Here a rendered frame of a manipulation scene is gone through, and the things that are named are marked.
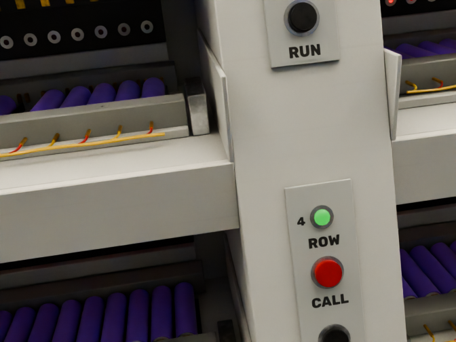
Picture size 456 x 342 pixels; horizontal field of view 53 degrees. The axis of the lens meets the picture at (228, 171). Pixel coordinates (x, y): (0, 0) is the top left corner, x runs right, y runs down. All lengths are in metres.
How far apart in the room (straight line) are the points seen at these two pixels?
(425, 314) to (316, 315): 0.13
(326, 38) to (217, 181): 0.10
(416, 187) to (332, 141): 0.07
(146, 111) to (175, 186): 0.06
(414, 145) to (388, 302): 0.10
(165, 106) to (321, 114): 0.10
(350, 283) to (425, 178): 0.08
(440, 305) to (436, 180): 0.13
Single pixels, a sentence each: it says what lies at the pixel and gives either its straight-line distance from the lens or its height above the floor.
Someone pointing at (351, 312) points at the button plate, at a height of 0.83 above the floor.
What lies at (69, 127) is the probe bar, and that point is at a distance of 0.32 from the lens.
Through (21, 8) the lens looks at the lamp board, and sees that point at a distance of 0.45.
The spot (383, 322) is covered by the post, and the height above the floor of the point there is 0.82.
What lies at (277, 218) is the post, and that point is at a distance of 0.27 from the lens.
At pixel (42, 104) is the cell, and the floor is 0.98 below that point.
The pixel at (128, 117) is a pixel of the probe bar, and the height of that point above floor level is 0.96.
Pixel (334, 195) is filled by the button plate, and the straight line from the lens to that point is 0.28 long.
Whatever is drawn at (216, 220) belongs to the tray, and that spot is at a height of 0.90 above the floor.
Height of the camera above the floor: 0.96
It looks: 7 degrees down
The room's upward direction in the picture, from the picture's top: 7 degrees counter-clockwise
